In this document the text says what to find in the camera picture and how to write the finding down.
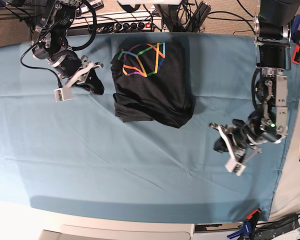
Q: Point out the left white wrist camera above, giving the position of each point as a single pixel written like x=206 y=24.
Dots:
x=235 y=167

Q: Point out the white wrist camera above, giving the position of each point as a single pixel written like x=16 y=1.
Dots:
x=235 y=167
x=63 y=94

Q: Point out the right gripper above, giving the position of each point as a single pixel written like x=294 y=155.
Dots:
x=86 y=78

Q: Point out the orange black clamp top right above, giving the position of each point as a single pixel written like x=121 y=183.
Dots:
x=296 y=53

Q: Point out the blue orange clamp bottom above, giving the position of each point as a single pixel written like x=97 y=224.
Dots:
x=248 y=227

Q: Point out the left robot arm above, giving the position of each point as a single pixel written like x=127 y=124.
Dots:
x=269 y=86

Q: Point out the white power strip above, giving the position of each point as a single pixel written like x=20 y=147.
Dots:
x=127 y=27

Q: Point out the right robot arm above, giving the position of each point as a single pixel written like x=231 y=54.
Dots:
x=52 y=45

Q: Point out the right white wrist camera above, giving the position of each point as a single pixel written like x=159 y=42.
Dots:
x=63 y=94

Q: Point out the black plastic bag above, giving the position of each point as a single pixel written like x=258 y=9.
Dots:
x=278 y=228

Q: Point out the blue clamp top right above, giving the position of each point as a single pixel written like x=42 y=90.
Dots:
x=295 y=25

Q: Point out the black T-shirt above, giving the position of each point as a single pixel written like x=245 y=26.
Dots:
x=150 y=84

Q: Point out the blue table cloth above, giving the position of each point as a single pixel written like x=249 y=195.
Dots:
x=76 y=157

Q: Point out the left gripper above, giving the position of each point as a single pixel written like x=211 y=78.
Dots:
x=234 y=141

